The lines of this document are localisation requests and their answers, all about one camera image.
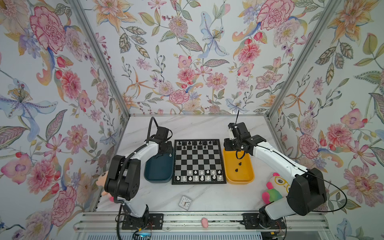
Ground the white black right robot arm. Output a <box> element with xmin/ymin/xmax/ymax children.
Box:
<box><xmin>224</xmin><ymin>123</ymin><xmax>328</xmax><ymax>229</ymax></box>

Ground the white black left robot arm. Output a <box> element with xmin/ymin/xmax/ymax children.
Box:
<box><xmin>104</xmin><ymin>117</ymin><xmax>173</xmax><ymax>230</ymax></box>

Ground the black white chess board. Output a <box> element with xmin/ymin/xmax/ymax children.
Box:
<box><xmin>172</xmin><ymin>139</ymin><xmax>227</xmax><ymax>185</ymax></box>

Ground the yellow plastic tray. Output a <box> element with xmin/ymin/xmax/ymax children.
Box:
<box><xmin>223</xmin><ymin>150</ymin><xmax>255</xmax><ymax>185</ymax></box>

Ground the teal plastic tray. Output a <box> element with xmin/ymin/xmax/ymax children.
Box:
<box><xmin>144</xmin><ymin>145</ymin><xmax>174</xmax><ymax>184</ymax></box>

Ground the green pink owl plush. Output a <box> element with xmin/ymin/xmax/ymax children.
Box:
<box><xmin>262</xmin><ymin>173</ymin><xmax>291</xmax><ymax>204</ymax></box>

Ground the small white square clock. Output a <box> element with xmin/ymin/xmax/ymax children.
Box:
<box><xmin>179</xmin><ymin>196</ymin><xmax>193</xmax><ymax>211</ymax></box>

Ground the pink faced plush doll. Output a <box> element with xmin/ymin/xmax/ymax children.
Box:
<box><xmin>96</xmin><ymin>171</ymin><xmax>114</xmax><ymax>202</ymax></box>

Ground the small pink toy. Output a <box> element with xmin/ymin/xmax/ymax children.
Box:
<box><xmin>201</xmin><ymin>218</ymin><xmax>209</xmax><ymax>229</ymax></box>

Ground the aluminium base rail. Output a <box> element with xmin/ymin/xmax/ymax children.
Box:
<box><xmin>74</xmin><ymin>211</ymin><xmax>329</xmax><ymax>233</ymax></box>

